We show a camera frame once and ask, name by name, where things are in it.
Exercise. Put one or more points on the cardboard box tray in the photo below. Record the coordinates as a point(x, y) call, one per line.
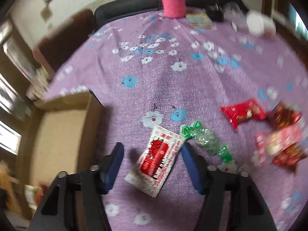
point(58, 136)

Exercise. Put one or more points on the green candy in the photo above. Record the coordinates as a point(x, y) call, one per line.
point(207, 140)

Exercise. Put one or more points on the red packets in box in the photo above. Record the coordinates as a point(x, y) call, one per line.
point(34, 194)

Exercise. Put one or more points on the bright red snack packet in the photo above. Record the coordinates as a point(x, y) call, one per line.
point(242, 112)

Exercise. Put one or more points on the brown armchair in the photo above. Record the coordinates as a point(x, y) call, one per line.
point(56, 47)

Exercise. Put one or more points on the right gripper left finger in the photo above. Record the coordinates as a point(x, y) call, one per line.
point(109, 167)

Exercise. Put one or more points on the wooden glass door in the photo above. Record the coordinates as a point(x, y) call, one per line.
point(18, 69)

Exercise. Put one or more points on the white plastic jar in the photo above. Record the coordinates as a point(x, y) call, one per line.
point(260, 24)

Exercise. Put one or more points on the white red snack packet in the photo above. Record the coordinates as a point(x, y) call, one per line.
point(153, 166)

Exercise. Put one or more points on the clear glass cup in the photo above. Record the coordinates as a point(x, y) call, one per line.
point(232, 12)

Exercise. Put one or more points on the black small object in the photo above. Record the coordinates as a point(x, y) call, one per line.
point(214, 12)

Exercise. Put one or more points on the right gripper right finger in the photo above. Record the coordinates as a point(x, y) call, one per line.
point(196, 167)

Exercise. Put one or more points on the dark red foil packet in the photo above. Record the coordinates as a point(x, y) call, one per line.
point(289, 157)
point(282, 116)

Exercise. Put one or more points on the pink marshmallow packet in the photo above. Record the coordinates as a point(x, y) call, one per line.
point(271, 144)

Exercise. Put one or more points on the black leather sofa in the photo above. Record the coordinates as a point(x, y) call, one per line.
point(118, 9)

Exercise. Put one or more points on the purple floral tablecloth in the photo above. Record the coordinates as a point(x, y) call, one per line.
point(149, 70)

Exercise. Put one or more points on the small booklet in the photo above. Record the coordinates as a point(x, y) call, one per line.
point(199, 20)

